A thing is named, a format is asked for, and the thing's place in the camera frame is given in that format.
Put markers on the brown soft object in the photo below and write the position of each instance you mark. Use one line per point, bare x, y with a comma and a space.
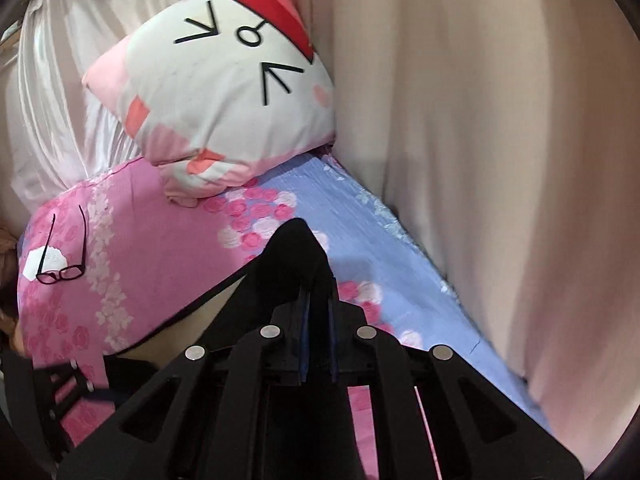
7, 285

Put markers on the cat face pillow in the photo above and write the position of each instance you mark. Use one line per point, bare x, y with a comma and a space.
210, 100

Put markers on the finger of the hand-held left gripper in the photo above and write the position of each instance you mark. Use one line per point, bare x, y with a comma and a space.
67, 395

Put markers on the black pants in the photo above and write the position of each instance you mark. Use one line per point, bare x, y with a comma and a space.
295, 250

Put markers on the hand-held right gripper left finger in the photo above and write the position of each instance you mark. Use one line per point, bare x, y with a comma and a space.
303, 345

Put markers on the black eyeglasses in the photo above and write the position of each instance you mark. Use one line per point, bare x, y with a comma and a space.
70, 271

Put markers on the beige curtain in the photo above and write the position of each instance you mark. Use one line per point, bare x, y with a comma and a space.
475, 160

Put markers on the pink floral bedsheet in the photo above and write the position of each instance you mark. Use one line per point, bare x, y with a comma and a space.
125, 240

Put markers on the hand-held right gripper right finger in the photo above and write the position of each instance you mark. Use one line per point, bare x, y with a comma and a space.
332, 345

